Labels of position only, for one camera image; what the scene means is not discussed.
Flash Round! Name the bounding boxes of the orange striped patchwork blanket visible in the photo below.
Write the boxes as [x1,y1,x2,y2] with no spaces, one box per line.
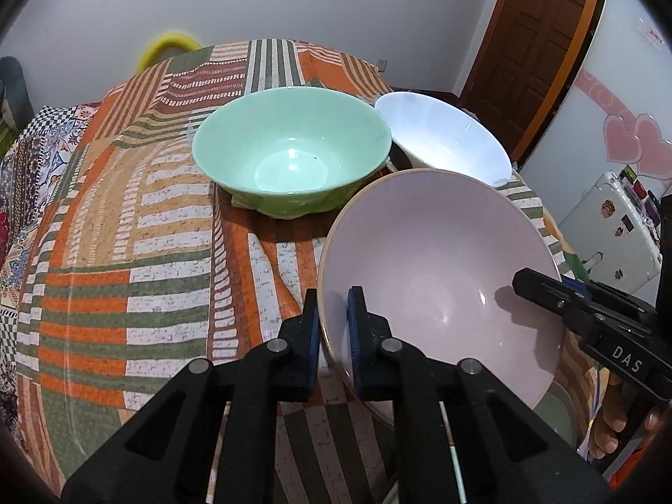
[16,37,583,504]

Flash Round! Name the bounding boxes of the checkered patterned quilt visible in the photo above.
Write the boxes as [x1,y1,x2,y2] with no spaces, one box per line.
[0,102,100,431]

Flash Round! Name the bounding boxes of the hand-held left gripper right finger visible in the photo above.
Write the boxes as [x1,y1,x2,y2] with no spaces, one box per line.
[346,286,615,504]

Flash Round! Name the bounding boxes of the white bowl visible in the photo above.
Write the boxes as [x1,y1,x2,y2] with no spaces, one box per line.
[374,91,513,187]

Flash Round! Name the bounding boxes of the white wardrobe door pink hearts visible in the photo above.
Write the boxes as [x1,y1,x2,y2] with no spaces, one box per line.
[520,0,672,221]

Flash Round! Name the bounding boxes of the brown wooden door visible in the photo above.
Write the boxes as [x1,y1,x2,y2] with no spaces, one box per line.
[462,0,604,163]

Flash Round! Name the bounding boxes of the yellow foam ring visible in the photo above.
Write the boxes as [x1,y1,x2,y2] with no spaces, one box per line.
[137,32,203,73]

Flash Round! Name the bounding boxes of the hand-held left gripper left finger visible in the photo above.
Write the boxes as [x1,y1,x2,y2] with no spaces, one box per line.
[60,289,321,504]

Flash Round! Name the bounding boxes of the green plate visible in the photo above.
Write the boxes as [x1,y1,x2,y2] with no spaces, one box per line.
[533,381,578,444]

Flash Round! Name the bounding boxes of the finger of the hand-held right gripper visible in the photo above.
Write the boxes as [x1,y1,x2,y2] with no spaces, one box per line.
[564,278,658,327]
[512,268,598,338]

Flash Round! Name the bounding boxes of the green bowl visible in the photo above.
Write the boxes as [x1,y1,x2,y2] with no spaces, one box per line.
[192,87,392,220]

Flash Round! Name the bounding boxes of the person's right hand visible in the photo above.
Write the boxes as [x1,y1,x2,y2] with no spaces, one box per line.
[587,373,663,464]

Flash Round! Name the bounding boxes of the white suitcase with stickers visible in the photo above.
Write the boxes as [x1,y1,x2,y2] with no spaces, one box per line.
[556,168,665,292]

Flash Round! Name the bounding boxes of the pink bowl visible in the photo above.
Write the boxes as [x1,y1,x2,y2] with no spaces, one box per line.
[318,168,568,426]

